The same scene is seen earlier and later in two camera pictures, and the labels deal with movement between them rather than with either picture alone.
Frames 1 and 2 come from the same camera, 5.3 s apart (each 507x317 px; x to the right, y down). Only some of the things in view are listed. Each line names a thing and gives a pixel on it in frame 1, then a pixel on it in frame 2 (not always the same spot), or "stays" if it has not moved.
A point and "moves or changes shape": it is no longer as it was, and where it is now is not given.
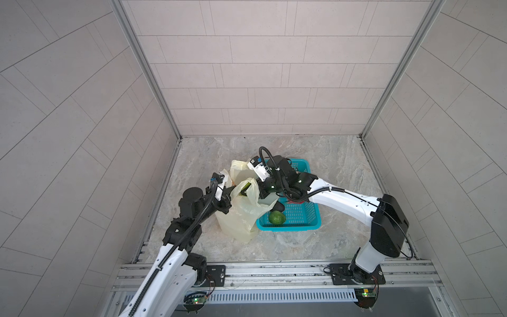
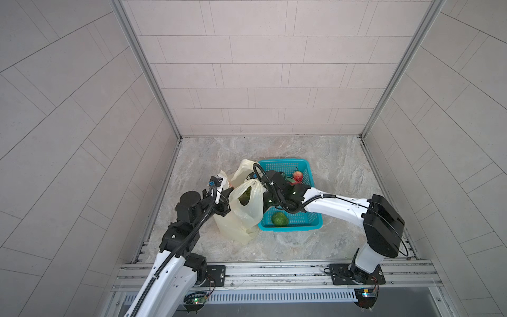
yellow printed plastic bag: [239, 222] stays
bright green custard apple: [243, 192] moves or changes shape
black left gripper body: [220, 206] stays
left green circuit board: [193, 301] stays
